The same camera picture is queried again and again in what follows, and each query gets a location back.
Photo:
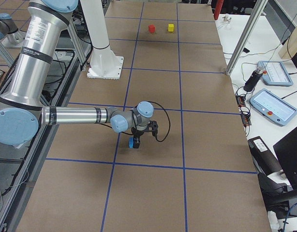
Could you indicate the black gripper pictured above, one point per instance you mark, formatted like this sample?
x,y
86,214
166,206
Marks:
x,y
137,133

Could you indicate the red wooden block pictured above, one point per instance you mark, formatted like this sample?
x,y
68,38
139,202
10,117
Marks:
x,y
151,28

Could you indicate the yellow wooden block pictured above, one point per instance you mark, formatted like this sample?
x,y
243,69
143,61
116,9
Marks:
x,y
171,27

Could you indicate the blue wooden block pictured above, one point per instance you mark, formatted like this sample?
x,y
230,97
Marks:
x,y
131,142

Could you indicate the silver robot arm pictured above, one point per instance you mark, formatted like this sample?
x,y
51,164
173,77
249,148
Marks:
x,y
21,111

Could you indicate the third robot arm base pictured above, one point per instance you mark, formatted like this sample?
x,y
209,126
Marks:
x,y
10,35

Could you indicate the orange black electronics board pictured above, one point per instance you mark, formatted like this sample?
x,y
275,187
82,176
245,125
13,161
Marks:
x,y
243,110

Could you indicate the black box with label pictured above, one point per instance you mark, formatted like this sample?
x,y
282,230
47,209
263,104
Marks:
x,y
263,156

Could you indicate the black cylindrical bottle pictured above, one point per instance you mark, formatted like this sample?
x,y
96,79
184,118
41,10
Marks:
x,y
253,80

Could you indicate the near teach pendant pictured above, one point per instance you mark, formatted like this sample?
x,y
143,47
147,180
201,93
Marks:
x,y
273,108

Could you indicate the teach pendant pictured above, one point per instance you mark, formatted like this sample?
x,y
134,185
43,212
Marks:
x,y
273,108
275,74

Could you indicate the far teach pendant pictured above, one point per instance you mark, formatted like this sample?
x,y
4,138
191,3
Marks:
x,y
275,74

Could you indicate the black monitor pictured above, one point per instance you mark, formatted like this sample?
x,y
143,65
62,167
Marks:
x,y
286,152

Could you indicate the red fire extinguisher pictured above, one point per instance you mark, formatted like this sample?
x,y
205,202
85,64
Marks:
x,y
218,8

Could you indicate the white camera mast pedestal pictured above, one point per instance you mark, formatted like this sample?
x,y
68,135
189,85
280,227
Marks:
x,y
104,63

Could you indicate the aluminium frame post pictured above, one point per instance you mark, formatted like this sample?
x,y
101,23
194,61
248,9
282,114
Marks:
x,y
257,11

